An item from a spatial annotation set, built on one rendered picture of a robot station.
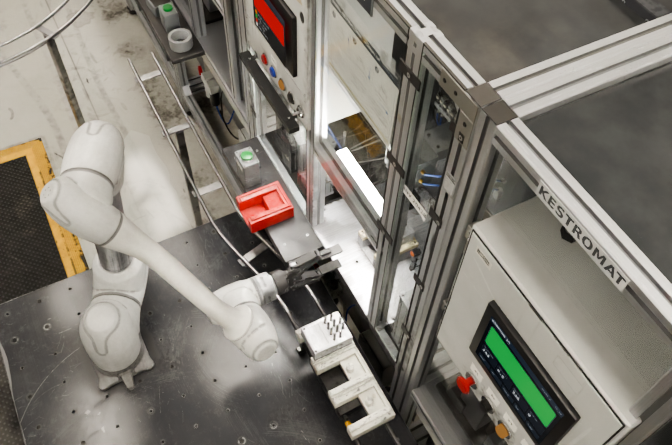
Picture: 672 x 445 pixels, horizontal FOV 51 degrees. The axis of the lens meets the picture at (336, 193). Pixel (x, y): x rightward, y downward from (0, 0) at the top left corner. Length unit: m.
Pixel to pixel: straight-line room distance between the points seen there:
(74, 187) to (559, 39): 1.12
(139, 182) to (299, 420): 1.82
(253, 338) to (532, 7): 1.08
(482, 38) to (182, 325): 1.52
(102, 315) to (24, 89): 2.35
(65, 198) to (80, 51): 2.81
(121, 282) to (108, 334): 0.17
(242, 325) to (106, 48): 2.84
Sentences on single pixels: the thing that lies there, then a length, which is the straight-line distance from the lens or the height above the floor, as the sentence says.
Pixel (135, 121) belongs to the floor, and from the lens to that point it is 3.99.
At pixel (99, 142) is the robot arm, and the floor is 1.51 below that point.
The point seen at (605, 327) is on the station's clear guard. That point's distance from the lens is 1.18.
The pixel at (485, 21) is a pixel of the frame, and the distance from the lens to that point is 1.37.
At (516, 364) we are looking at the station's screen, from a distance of 1.35.
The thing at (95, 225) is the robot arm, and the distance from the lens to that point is 1.76.
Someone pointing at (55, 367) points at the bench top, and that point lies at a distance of 2.49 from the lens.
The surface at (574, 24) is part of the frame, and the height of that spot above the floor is 2.01.
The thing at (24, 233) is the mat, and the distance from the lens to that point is 3.66.
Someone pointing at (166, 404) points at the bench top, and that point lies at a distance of 2.35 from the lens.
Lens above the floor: 2.84
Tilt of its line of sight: 53 degrees down
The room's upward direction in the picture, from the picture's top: 3 degrees clockwise
